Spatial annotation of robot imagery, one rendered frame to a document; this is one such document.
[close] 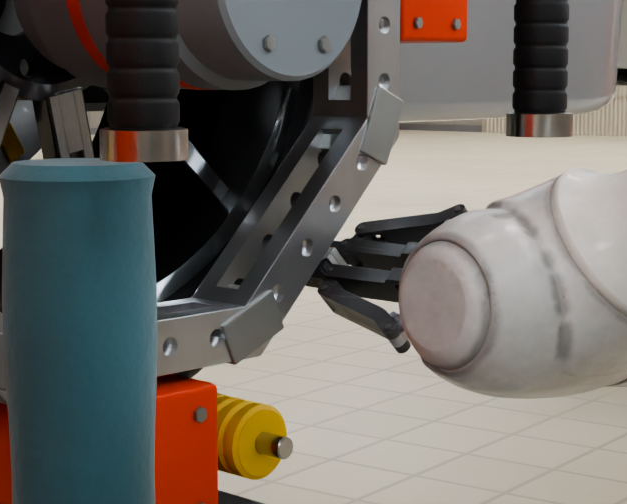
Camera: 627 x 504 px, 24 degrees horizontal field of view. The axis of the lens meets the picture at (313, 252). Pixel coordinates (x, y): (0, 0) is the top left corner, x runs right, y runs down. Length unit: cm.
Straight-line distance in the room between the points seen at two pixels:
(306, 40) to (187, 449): 31
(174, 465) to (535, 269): 35
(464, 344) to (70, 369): 22
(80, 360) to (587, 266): 28
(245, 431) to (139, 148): 43
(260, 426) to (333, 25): 34
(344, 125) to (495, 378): 41
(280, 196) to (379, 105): 11
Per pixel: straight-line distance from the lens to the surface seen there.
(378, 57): 116
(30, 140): 125
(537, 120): 96
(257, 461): 112
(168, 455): 103
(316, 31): 90
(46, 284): 82
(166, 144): 71
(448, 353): 79
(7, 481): 100
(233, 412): 111
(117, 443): 84
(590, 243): 80
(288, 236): 110
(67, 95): 109
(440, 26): 122
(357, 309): 110
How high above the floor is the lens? 79
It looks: 7 degrees down
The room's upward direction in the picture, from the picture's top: straight up
